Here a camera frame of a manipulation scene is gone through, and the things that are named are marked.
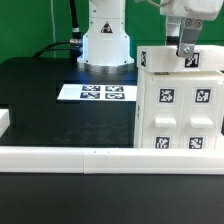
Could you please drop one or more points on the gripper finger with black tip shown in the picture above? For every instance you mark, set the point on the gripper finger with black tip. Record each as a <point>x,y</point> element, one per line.
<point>172,30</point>
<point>190,32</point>

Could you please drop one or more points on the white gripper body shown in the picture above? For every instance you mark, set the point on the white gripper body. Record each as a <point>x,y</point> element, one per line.
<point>194,9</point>

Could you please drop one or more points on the white cabinet top block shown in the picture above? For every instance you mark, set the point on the white cabinet top block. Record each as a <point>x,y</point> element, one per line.
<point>164,59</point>

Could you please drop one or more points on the white cabinet door panel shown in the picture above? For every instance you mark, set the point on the white cabinet door panel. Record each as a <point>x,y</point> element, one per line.
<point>203,111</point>
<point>163,105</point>

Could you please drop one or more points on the white cabinet body box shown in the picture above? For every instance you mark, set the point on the white cabinet body box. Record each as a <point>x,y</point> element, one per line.
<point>141,96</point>

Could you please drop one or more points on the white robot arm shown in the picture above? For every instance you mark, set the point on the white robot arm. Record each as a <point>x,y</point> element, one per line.
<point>106,45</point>

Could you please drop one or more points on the white marker sheet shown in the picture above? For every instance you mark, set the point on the white marker sheet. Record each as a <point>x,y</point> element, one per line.
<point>81,92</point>

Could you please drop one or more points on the white L-shaped obstacle frame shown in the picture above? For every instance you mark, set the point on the white L-shaped obstacle frame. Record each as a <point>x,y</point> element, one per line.
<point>111,160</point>

